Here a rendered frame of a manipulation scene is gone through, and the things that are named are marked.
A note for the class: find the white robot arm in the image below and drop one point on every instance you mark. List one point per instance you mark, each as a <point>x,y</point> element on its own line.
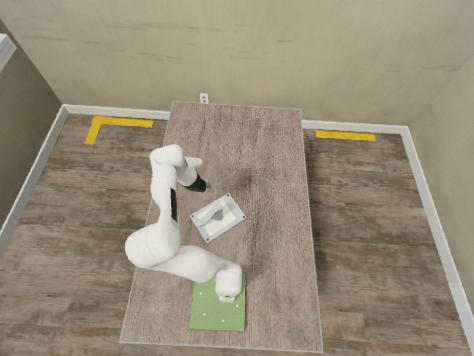
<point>161,242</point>

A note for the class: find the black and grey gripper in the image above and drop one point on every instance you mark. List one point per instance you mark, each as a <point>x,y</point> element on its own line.
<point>194,183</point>

